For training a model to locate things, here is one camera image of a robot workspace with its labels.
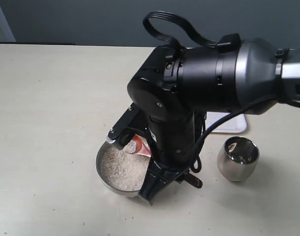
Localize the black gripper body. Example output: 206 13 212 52
146 112 206 172

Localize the brown wooden spoon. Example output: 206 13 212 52
123 135 203 188

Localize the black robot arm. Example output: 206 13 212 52
107 34 300 203

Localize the steel bowl of rice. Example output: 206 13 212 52
96 142 150 198

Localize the shiny steel cup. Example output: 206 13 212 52
217 136 260 182

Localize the white rectangular tray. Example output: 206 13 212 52
206 112 247 134

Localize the black flat cable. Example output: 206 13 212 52
141 11 226 50

